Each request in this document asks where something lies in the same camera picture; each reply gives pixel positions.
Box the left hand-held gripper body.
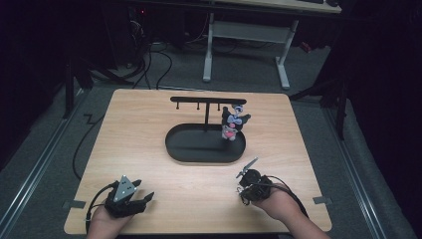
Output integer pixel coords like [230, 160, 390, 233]
[104, 174, 147, 219]

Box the black white plush toy keychain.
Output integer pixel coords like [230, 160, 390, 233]
[221, 104, 252, 142]

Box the white-framed desk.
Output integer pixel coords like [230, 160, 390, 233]
[202, 0, 342, 91]

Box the dark computer tower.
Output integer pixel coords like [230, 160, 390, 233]
[127, 6, 151, 68]

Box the hand-held gripper cable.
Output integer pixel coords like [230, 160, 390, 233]
[255, 174, 310, 220]
[85, 180, 118, 233]

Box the person's left hand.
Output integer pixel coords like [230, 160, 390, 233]
[87, 207, 133, 239]

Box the left hand-held gripper cable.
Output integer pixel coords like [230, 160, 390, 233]
[85, 180, 118, 233]

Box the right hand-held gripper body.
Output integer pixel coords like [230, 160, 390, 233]
[236, 156, 274, 204]

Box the black floor cable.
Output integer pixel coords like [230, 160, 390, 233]
[72, 114, 106, 182]

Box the bundle of black cables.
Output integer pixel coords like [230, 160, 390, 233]
[130, 41, 174, 91]

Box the metal floor rail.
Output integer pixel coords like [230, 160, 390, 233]
[0, 88, 88, 239]
[322, 106, 387, 239]

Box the black metal stand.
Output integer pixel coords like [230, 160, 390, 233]
[63, 59, 96, 120]
[288, 76, 350, 141]

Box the person's right hand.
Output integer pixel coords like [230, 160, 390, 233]
[252, 188, 302, 222]

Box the right hand-held gripper cable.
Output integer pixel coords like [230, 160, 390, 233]
[255, 174, 310, 220]

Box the black hook stand with tray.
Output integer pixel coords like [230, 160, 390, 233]
[164, 96, 248, 164]

